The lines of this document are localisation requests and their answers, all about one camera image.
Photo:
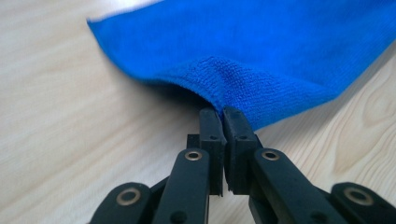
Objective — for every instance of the blue microfibre cloth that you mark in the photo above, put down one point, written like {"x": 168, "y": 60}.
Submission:
{"x": 249, "y": 46}

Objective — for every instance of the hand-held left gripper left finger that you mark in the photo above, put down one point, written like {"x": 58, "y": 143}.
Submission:
{"x": 213, "y": 149}

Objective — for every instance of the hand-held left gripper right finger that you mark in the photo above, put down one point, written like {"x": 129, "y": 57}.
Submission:
{"x": 238, "y": 149}

